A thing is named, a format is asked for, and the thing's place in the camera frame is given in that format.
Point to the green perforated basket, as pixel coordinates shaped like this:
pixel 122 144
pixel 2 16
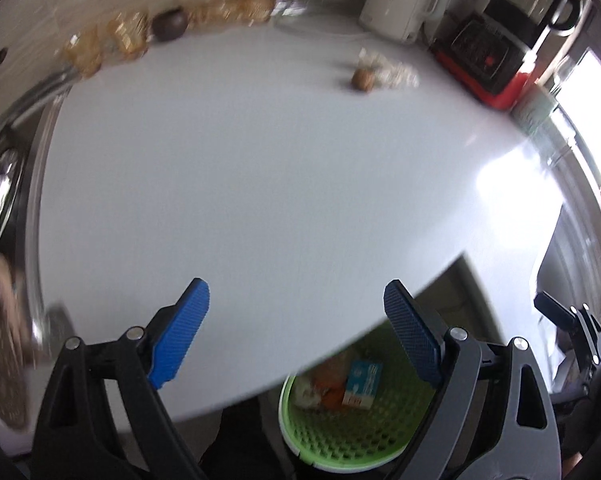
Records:
pixel 360 430

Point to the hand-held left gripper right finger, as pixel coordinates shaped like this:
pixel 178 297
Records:
pixel 413 332

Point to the clear glass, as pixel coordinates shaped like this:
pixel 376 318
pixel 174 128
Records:
pixel 290 10

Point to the mint green cup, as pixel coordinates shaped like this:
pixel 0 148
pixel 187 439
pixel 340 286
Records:
pixel 533 107

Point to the window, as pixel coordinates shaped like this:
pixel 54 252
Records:
pixel 595 75

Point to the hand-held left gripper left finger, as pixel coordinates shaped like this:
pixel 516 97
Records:
pixel 180 335

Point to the white electric kettle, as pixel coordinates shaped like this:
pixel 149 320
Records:
pixel 405 0

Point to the walnut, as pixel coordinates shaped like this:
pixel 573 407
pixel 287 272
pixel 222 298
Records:
pixel 363 80

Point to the perforated metal plate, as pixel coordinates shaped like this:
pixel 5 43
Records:
pixel 0 350

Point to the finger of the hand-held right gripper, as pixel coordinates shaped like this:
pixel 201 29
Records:
pixel 555 307

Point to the red and black blender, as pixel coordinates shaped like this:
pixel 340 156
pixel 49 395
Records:
pixel 505 45

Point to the crumpled clear wrapper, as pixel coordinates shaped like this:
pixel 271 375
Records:
pixel 390 67

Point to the dark brown bowl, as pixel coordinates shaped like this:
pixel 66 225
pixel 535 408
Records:
pixel 169 24

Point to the amber glass cup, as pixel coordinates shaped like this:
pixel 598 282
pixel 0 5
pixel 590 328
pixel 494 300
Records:
pixel 83 55
pixel 253 0
pixel 130 35
pixel 208 14

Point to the white and blue box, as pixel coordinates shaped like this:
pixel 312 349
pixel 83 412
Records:
pixel 363 377

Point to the foil burner liner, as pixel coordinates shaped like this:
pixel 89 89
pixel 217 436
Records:
pixel 0 195

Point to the black countertop appliance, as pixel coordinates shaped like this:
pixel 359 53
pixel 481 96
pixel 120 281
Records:
pixel 553 270

